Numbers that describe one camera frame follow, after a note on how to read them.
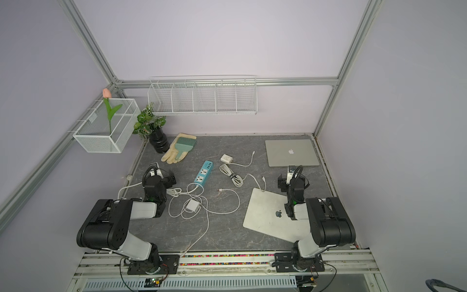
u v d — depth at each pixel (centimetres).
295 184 74
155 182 77
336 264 74
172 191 93
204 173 100
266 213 86
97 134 71
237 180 97
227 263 75
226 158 106
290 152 111
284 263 74
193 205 89
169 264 74
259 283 71
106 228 46
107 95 83
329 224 46
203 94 99
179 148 115
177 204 91
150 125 91
